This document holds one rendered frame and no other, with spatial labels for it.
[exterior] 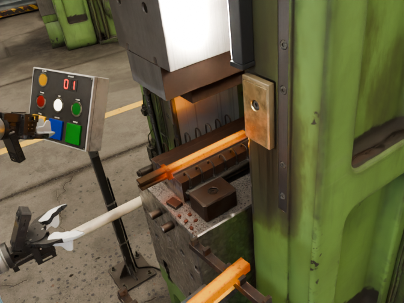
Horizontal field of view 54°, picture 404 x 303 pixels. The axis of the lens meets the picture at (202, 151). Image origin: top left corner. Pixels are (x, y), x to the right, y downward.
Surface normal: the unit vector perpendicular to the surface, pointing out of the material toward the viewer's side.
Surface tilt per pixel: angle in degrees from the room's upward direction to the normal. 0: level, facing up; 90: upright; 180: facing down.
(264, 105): 90
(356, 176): 89
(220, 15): 90
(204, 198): 0
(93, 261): 0
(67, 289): 0
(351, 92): 89
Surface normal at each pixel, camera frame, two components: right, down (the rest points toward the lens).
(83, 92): -0.49, 0.05
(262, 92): -0.82, 0.40
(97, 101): 0.86, 0.21
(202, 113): 0.56, 0.41
